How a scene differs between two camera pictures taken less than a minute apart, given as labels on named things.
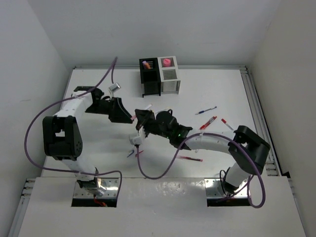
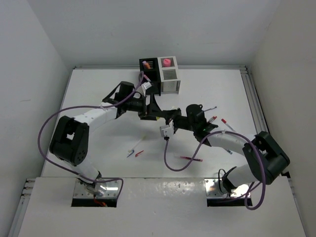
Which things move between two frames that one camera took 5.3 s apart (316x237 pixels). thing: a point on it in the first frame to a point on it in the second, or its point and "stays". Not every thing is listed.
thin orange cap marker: x=134 y=116 to x=146 y=77
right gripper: x=142 y=115 to x=169 y=115
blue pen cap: x=133 y=151 stays
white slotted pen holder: x=169 y=73 stays
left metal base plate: x=111 y=184 stays
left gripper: x=116 y=111 to x=154 y=110
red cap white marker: x=224 y=121 stays
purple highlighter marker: x=166 y=62 stays
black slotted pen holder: x=150 y=77 stays
